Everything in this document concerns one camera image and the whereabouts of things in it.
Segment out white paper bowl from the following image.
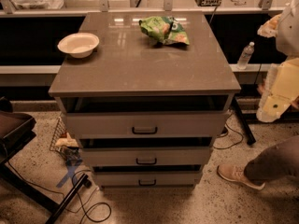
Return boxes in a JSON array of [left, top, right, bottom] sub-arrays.
[[58, 33, 99, 59]]

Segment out wire basket with items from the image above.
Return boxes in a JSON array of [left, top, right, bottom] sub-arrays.
[[50, 118, 81, 161]]

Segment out person leg brown trousers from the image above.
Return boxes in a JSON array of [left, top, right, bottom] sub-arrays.
[[244, 135, 299, 184]]

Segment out dark chair seat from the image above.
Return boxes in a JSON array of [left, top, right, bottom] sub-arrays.
[[0, 97, 36, 164]]

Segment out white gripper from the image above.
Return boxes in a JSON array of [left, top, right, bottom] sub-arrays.
[[256, 58, 299, 123]]

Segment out black cable right floor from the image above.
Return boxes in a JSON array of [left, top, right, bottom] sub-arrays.
[[213, 112, 245, 151]]

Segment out clear plastic water bottle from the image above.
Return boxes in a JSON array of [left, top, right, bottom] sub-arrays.
[[236, 42, 255, 70]]

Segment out green chip bag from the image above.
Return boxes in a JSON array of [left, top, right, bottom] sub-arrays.
[[138, 16, 190, 45]]

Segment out grey drawer cabinet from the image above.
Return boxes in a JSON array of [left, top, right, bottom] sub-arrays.
[[49, 12, 240, 175]]

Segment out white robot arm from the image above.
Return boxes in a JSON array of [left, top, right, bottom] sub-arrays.
[[256, 0, 299, 122]]

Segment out tan sneaker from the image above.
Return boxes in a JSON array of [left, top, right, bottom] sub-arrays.
[[217, 164, 265, 190]]

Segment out black table leg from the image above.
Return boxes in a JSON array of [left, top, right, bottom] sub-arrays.
[[232, 98, 256, 146]]

